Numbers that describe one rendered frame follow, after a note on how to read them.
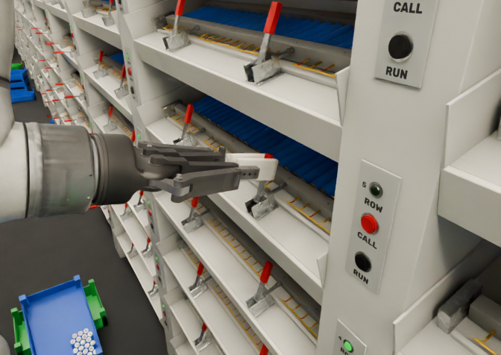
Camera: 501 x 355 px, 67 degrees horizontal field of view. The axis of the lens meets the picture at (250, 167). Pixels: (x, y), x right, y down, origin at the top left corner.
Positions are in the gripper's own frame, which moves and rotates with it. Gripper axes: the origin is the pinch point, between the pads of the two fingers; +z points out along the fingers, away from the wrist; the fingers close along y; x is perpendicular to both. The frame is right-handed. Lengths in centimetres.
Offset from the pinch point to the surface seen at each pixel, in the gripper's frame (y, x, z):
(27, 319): -85, -94, -17
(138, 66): -44.7, 5.1, -1.6
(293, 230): 6.5, -6.5, 4.4
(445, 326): 27.1, -4.7, 5.3
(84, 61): -114, -5, 2
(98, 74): -96, -6, 2
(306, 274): 12.9, -8.4, 1.7
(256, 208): 1.0, -5.9, 1.8
